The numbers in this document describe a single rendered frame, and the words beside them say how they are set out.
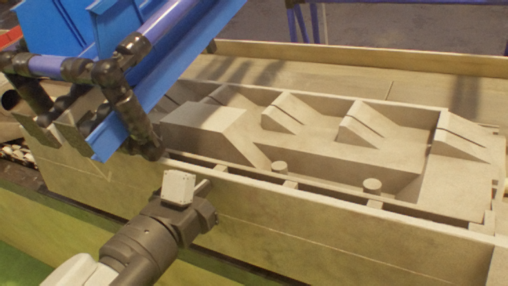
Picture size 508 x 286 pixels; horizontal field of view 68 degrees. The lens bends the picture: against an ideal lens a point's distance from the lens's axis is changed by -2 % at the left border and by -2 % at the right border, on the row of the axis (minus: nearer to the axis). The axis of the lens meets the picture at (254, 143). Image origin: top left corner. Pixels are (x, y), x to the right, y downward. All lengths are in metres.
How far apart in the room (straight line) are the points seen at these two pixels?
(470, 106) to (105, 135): 0.97
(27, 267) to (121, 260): 1.75
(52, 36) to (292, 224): 0.47
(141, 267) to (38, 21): 0.38
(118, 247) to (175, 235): 0.09
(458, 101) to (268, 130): 0.60
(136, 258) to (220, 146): 0.35
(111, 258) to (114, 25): 0.30
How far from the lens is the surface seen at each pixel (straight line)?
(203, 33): 0.66
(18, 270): 2.29
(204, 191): 0.65
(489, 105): 1.22
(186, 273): 1.00
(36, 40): 0.65
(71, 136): 0.55
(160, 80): 0.58
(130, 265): 0.51
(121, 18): 0.55
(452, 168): 0.72
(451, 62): 1.32
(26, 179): 1.32
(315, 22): 1.68
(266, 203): 0.62
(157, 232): 0.55
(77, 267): 0.51
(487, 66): 1.32
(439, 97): 1.22
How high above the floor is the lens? 1.44
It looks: 39 degrees down
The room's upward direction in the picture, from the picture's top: 14 degrees counter-clockwise
